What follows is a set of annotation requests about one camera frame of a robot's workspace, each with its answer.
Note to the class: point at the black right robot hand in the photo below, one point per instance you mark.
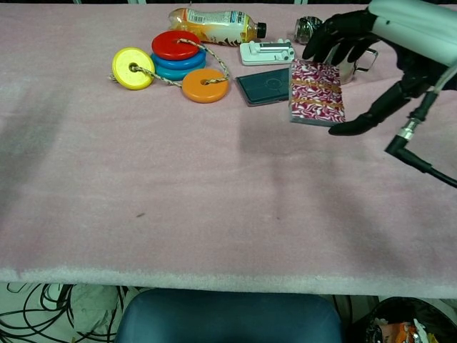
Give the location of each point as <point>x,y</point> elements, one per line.
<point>342,32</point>

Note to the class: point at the red patterned card box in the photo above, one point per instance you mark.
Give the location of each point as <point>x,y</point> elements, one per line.
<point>316,93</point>

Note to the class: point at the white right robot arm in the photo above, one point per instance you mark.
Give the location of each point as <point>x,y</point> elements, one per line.
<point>414,25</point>

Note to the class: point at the stainless steel milk pitcher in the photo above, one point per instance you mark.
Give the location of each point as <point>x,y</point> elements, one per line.
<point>357,69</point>

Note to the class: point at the dark green flat case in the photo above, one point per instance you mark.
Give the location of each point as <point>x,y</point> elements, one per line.
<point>266,87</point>

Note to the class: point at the orange juice plastic bottle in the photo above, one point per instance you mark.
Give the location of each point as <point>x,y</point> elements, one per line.
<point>214,26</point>

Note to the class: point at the orange toy disc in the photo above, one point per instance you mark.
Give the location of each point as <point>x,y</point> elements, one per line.
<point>205,89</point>

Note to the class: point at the blue toy disc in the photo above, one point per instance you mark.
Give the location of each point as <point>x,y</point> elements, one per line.
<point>180,62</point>

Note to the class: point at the red toy disc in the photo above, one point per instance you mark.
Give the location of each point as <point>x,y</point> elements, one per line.
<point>171,46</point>

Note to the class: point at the teal toy disc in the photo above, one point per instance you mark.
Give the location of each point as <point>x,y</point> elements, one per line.
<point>171,74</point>

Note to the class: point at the yellow toy disc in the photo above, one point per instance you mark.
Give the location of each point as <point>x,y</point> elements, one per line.
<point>126,69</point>

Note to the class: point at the pink fleece table cloth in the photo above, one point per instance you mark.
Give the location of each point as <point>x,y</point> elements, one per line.
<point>143,186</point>

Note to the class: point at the black trash bag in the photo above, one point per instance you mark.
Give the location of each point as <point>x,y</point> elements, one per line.
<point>403,321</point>

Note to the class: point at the blue chair seat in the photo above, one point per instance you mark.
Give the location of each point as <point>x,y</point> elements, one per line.
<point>228,318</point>

